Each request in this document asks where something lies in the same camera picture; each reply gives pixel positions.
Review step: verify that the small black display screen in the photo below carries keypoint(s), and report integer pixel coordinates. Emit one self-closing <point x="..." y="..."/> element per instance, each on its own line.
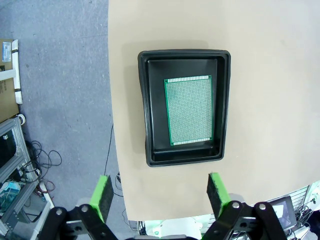
<point x="283" y="212"/>

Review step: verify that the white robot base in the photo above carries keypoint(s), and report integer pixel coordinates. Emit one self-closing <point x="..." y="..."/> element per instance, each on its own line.
<point x="175" y="227"/>

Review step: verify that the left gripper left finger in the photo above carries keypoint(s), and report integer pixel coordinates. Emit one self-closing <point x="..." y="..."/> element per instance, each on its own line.
<point x="102" y="195"/>

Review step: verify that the green perforated circuit board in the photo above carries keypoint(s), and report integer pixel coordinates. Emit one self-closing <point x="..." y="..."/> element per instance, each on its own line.
<point x="190" y="110"/>

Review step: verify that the cardboard box with label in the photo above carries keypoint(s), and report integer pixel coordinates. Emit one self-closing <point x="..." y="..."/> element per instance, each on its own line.
<point x="6" y="100"/>

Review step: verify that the aluminium extrusion frame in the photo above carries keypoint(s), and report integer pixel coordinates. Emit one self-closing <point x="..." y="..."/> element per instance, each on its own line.
<point x="15" y="155"/>

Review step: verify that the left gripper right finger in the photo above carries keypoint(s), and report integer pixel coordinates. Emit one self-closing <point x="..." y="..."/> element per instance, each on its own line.
<point x="218" y="195"/>

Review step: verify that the white plastic duct strip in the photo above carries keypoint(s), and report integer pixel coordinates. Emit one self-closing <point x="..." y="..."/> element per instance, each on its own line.
<point x="17" y="82"/>

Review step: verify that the black ESD tray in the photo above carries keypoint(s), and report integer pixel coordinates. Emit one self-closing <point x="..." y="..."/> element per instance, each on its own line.
<point x="222" y="105"/>

